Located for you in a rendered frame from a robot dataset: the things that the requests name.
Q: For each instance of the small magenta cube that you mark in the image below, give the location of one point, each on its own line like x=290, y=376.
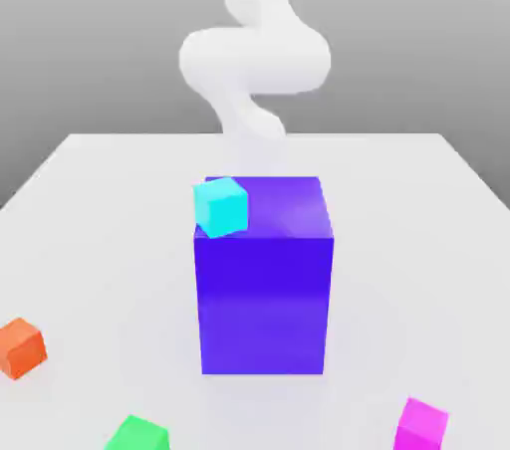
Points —
x=420, y=426

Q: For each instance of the large purple box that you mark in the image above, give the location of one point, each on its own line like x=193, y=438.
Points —
x=263, y=298

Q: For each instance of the small orange cube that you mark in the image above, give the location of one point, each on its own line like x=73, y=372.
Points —
x=20, y=350

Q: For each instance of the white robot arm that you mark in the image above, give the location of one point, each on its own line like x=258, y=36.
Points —
x=255, y=59

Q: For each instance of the small green cube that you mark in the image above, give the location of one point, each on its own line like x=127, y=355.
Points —
x=139, y=436

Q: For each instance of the small cyan cube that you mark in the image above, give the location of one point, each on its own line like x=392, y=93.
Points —
x=221, y=209

